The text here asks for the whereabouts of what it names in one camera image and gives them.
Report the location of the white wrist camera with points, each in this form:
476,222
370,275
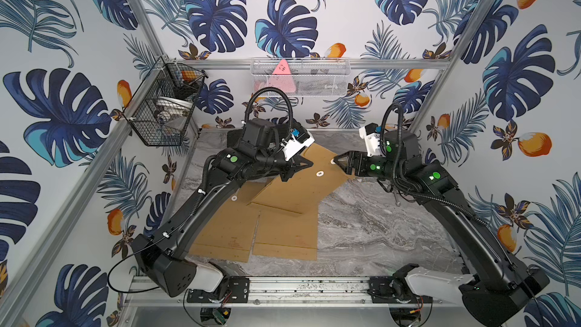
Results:
370,134
297,143

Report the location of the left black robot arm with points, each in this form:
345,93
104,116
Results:
162,255

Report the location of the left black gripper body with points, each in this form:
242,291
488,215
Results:
285,163

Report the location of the brown kraft file bag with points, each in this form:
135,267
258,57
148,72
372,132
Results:
230,233
292,236
306,189

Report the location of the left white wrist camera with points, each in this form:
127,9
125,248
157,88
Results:
297,143

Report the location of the black plastic tool case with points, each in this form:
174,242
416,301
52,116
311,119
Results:
257,136

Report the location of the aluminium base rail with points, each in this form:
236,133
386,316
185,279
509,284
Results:
308,290

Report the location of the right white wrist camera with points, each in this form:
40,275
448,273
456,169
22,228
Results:
370,134

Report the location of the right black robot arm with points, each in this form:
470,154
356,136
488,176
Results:
498,286

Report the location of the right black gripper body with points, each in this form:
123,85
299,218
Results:
367,166

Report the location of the black wire basket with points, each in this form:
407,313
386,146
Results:
162,109

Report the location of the pink triangular power strip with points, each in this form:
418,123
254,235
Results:
282,78

